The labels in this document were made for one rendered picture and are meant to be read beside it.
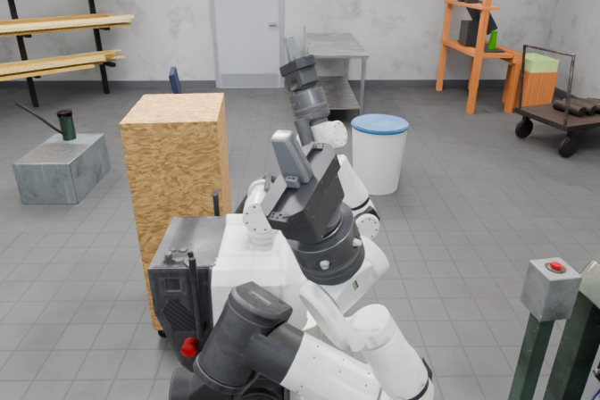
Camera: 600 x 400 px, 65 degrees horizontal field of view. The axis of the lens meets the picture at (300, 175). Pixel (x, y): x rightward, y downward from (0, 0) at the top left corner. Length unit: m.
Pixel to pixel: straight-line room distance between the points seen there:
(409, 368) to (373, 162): 3.43
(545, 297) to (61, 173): 3.69
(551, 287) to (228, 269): 1.21
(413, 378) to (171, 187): 1.70
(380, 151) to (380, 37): 4.16
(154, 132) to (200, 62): 5.96
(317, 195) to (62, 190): 4.02
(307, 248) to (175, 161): 1.68
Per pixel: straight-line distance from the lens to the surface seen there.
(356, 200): 1.23
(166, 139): 2.16
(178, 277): 0.92
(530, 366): 2.07
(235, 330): 0.77
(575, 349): 2.15
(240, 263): 0.90
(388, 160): 4.10
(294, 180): 0.50
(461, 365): 2.72
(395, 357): 0.72
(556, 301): 1.86
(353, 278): 0.62
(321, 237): 0.53
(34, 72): 7.26
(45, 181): 4.48
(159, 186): 2.26
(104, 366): 2.78
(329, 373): 0.79
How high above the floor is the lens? 1.88
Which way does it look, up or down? 24 degrees down
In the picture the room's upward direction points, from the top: straight up
